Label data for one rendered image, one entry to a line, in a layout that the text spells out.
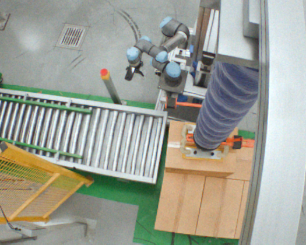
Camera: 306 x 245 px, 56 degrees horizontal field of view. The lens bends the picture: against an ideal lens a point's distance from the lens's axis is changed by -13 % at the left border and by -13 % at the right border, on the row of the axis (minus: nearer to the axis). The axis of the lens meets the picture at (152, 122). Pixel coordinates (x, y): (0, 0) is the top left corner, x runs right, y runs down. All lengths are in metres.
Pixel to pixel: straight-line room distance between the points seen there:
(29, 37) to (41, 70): 0.63
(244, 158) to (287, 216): 2.61
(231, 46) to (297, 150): 0.37
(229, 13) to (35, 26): 4.02
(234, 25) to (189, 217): 2.41
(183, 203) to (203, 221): 0.28
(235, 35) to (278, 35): 0.21
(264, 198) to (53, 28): 4.23
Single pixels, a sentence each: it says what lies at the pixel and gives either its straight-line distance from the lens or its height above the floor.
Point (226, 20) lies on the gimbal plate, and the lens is 0.92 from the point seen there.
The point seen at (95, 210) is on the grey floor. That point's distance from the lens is 3.72.
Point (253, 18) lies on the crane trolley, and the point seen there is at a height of 2.96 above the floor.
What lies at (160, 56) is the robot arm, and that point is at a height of 1.82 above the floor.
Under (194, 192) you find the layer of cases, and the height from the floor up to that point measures 0.54.
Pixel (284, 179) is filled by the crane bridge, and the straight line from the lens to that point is 0.63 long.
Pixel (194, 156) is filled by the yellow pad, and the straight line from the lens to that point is 2.59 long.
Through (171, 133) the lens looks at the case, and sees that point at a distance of 2.76.
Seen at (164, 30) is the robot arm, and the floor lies 1.59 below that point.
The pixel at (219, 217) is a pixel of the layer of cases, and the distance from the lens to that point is 3.14.
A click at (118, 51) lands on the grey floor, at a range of 4.14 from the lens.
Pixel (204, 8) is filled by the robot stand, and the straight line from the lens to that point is 2.01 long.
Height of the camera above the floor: 3.63
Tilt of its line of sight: 75 degrees down
